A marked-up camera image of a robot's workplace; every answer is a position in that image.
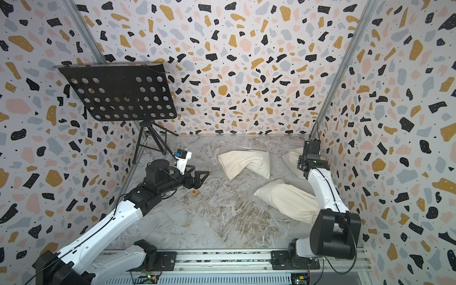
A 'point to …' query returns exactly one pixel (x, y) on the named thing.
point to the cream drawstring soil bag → (234, 161)
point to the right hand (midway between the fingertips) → (314, 162)
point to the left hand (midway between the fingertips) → (202, 169)
